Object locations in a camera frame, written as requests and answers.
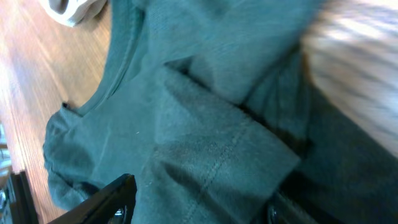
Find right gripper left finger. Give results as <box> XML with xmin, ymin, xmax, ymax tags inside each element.
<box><xmin>49</xmin><ymin>174</ymin><xmax>137</xmax><ymax>224</ymax></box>

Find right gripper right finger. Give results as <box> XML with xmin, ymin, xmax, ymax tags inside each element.
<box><xmin>267</xmin><ymin>191</ymin><xmax>318</xmax><ymax>224</ymax></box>

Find black Nike t-shirt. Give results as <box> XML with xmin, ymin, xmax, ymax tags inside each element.
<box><xmin>44</xmin><ymin>0</ymin><xmax>397</xmax><ymax>223</ymax></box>

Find beige folded trousers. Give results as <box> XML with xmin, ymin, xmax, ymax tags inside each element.
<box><xmin>39</xmin><ymin>0</ymin><xmax>108</xmax><ymax>27</ymax></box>

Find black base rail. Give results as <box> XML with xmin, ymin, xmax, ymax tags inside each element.
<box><xmin>0</xmin><ymin>123</ymin><xmax>40</xmax><ymax>224</ymax></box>

